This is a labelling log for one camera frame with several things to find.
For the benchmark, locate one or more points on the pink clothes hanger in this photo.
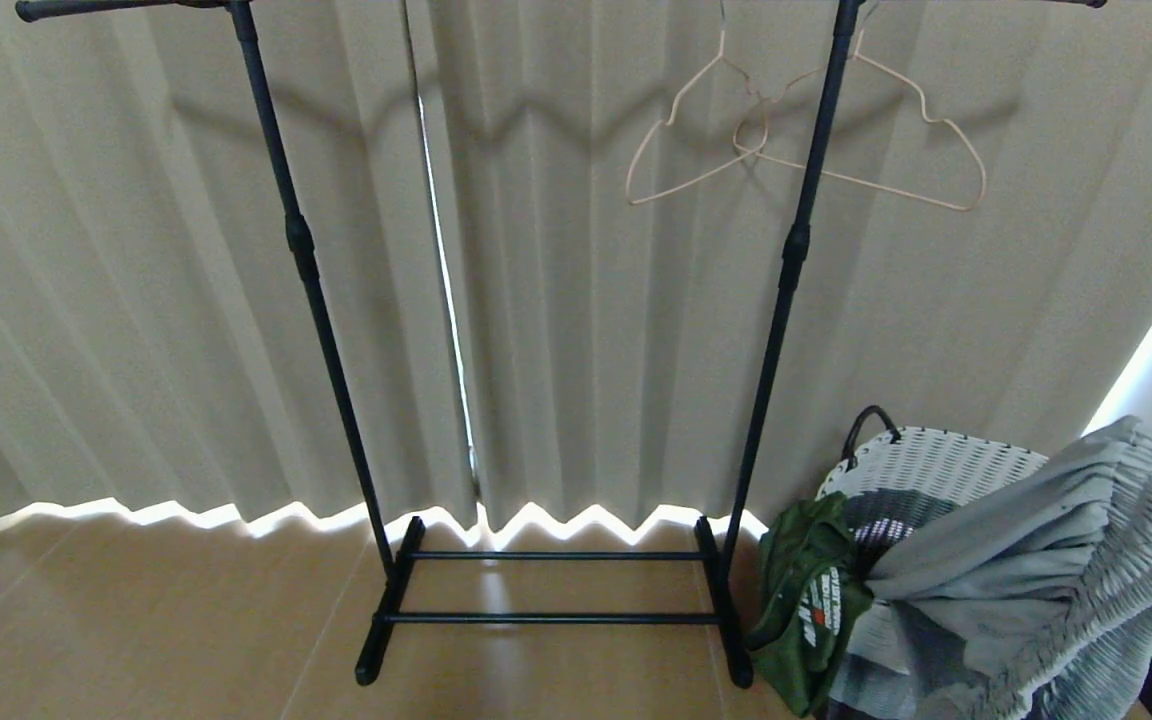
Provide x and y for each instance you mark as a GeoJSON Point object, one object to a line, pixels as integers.
{"type": "Point", "coordinates": [866, 182]}
{"type": "Point", "coordinates": [696, 177]}

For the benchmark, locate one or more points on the pale grey shorts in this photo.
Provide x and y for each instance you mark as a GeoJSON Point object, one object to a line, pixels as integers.
{"type": "Point", "coordinates": [1016, 580]}

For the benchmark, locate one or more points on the black clothes rack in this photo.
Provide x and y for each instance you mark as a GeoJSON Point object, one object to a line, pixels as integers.
{"type": "Point", "coordinates": [321, 300]}

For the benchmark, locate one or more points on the white laundry basket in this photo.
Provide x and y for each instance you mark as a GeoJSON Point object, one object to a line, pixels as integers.
{"type": "Point", "coordinates": [936, 460]}

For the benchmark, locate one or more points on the beige curtain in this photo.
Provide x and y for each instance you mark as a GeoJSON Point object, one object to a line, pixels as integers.
{"type": "Point", "coordinates": [586, 330]}

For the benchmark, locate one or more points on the green printed garment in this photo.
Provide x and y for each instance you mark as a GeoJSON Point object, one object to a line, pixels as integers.
{"type": "Point", "coordinates": [796, 600]}

